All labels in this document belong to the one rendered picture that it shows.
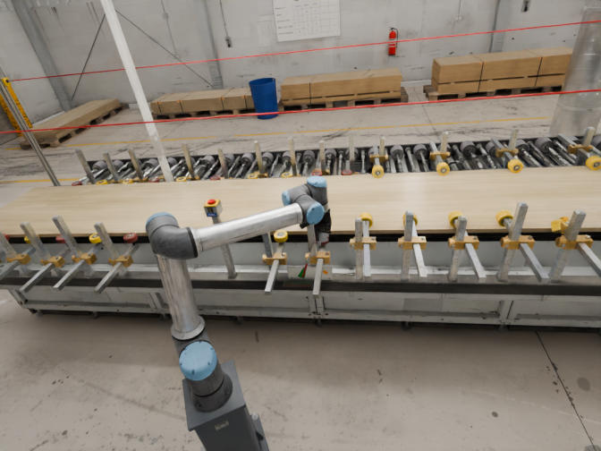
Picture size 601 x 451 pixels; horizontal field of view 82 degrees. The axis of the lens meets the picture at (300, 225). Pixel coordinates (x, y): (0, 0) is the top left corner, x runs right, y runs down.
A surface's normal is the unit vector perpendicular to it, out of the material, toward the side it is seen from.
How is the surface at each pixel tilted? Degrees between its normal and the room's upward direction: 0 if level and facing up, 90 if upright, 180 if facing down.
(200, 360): 5
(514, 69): 90
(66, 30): 90
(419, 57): 90
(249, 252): 90
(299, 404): 0
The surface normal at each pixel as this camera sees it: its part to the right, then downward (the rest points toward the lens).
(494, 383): -0.11, -0.83
